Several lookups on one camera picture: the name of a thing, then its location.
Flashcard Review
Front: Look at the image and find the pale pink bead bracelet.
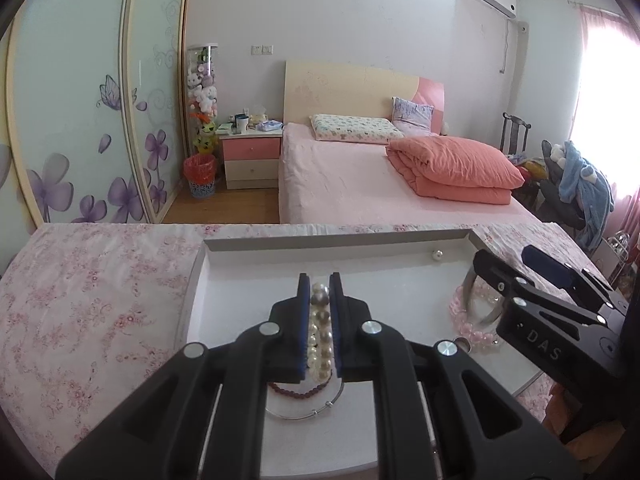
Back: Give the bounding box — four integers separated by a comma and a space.
447, 282, 504, 354

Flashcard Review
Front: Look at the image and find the single white pearl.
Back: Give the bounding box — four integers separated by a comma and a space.
432, 249, 444, 262

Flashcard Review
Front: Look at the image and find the thin silver bangle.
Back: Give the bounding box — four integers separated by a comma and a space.
266, 377, 344, 422

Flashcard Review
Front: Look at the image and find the dark red bead necklace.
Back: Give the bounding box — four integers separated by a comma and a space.
267, 378, 334, 401

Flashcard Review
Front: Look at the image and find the white pearl bracelet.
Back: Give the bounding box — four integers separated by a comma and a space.
304, 282, 335, 386

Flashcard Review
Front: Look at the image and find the person's right hand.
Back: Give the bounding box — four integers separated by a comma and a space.
542, 382, 625, 452

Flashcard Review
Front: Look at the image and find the dark grey chair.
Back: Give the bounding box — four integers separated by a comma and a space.
536, 140, 586, 235

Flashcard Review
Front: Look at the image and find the blue plush robe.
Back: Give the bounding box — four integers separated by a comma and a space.
550, 141, 614, 252

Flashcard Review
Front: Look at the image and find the grey cardboard tray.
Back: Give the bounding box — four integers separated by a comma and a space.
171, 227, 547, 478

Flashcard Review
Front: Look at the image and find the folded salmon duvet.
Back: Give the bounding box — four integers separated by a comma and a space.
386, 136, 525, 206

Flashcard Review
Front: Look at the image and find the pink floral tablecloth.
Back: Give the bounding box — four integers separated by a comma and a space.
0, 221, 622, 480

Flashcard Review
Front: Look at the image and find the dark wooden chair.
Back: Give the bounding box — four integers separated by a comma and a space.
500, 113, 532, 155

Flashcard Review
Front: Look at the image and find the pink curtain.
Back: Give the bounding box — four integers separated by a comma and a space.
570, 4, 639, 261

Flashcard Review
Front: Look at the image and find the lilac patterned pillow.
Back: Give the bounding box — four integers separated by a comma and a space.
392, 96, 434, 136

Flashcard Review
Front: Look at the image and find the bed with pink sheet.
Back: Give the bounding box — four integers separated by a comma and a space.
279, 122, 539, 226

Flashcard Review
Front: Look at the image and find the floral white pillow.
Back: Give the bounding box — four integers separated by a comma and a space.
309, 114, 404, 144

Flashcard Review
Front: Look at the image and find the bin with red bag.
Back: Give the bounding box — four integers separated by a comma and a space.
182, 154, 217, 200

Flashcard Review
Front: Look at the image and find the pink cream nightstand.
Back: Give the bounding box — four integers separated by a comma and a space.
221, 130, 283, 190

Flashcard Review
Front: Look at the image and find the cream and pink headboard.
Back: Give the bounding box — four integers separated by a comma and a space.
283, 61, 445, 133

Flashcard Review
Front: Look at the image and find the white mug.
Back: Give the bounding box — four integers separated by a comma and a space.
235, 115, 250, 134

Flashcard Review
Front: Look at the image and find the plush toy display tube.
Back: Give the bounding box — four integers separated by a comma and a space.
184, 44, 218, 154

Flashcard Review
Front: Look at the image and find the wardrobe with flower doors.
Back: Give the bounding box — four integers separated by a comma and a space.
1, 0, 186, 266

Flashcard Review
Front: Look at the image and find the white wall socket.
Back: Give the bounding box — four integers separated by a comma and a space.
250, 46, 273, 55

